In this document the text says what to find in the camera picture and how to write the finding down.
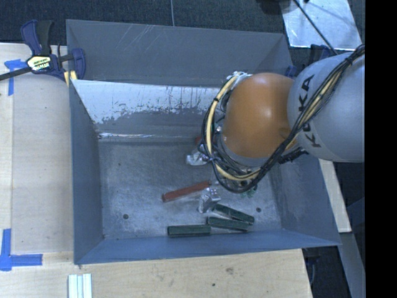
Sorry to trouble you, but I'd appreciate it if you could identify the red-brown flat block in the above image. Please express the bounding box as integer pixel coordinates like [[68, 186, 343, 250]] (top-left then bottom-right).
[[161, 181, 212, 203]]

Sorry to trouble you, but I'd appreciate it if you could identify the grey metal bin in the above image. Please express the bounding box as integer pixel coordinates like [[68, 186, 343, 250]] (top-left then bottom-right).
[[65, 19, 342, 266]]

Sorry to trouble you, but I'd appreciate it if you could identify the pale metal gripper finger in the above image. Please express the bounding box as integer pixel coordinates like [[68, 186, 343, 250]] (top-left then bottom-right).
[[185, 151, 208, 166], [198, 187, 222, 214]]

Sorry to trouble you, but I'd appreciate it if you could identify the pale wood board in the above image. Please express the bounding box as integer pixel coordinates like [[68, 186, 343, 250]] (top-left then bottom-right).
[[11, 70, 76, 256]]

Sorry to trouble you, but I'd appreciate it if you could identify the dark green flat block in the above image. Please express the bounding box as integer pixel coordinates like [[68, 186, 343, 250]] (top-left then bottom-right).
[[206, 216, 251, 233], [167, 223, 212, 238], [213, 203, 256, 225]]

